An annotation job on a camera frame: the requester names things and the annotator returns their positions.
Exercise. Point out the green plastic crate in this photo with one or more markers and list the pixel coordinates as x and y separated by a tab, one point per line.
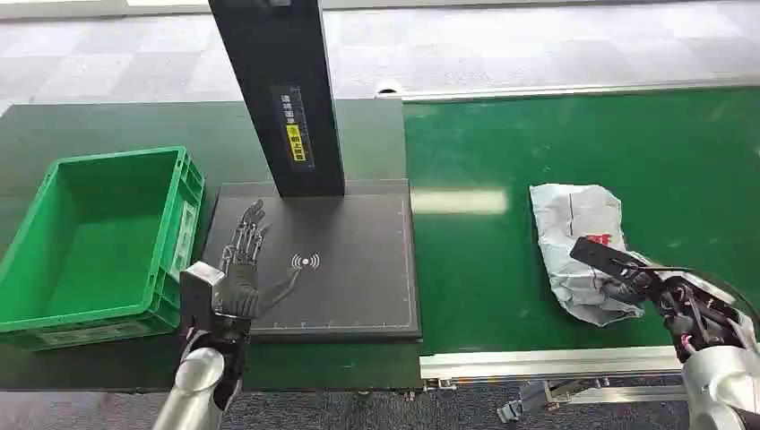
107	249

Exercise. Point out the black scanner base plate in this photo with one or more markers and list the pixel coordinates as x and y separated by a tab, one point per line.
356	285

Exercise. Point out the grey plastic parcel bag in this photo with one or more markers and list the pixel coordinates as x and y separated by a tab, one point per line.
573	225

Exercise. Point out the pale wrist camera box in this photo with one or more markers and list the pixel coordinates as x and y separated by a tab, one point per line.
749	329
199	291

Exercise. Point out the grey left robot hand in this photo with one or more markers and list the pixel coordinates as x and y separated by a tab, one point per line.
240	285

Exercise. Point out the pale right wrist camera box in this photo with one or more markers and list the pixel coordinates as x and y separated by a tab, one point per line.
749	329

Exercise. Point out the yellow and white column label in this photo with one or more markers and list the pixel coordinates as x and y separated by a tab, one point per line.
295	130

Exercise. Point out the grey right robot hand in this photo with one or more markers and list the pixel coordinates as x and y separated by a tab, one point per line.
677	297

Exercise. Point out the green conveyor belt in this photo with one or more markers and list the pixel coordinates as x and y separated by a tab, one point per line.
623	148

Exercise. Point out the black scanner column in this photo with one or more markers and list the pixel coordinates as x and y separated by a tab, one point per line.
279	53

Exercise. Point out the metal conveyor support bracket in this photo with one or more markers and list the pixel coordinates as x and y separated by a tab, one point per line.
552	400

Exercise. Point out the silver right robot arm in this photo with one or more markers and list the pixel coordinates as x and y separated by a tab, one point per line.
721	392

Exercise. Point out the pale crate side label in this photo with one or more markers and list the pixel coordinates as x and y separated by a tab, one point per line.
186	237

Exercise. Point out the aluminium conveyor side rail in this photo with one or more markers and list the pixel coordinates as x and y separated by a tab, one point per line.
582	88
546	363

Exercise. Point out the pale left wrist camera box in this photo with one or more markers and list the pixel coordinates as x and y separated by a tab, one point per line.
199	291

